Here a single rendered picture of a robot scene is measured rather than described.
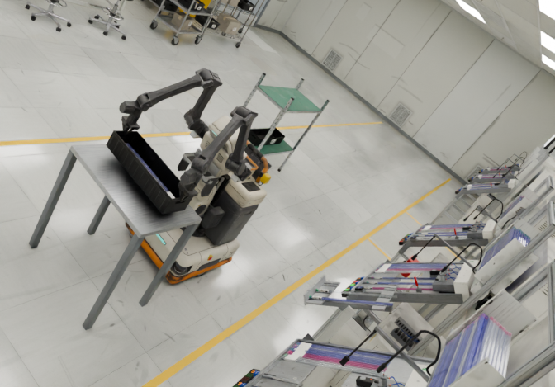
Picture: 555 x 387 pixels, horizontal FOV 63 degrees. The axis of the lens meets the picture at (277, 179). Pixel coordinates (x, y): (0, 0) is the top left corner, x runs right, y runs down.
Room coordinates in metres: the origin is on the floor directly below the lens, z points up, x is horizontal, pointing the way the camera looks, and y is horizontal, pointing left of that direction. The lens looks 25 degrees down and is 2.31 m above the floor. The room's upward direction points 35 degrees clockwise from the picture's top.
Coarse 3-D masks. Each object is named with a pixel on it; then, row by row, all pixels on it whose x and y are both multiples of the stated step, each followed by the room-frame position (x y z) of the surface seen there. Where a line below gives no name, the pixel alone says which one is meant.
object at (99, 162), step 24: (96, 144) 2.21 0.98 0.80; (72, 168) 2.09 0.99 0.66; (96, 168) 2.03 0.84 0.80; (120, 168) 2.16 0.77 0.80; (120, 192) 1.98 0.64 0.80; (144, 192) 2.10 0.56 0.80; (48, 216) 2.07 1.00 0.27; (96, 216) 2.44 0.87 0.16; (144, 216) 1.93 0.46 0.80; (168, 216) 2.05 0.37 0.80; (192, 216) 2.19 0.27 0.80; (120, 264) 1.81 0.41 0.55; (168, 264) 2.18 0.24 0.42; (96, 312) 1.80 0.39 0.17
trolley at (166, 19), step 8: (176, 0) 7.12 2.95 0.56; (160, 8) 6.91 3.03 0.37; (184, 8) 6.85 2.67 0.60; (160, 16) 7.05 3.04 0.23; (168, 16) 7.29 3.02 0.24; (152, 24) 6.89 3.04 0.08; (168, 24) 6.86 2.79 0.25; (184, 32) 7.01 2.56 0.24; (192, 32) 7.28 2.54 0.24; (200, 32) 7.53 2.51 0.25; (176, 40) 6.88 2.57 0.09; (200, 40) 7.71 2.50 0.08
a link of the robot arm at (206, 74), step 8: (200, 72) 2.48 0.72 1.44; (208, 72) 2.48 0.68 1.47; (216, 80) 2.50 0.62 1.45; (208, 88) 2.53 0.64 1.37; (200, 96) 2.57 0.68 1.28; (208, 96) 2.56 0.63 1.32; (200, 104) 2.56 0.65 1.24; (192, 112) 2.59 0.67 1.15; (200, 112) 2.60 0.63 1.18; (200, 120) 2.61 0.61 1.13; (192, 128) 2.61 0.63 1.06
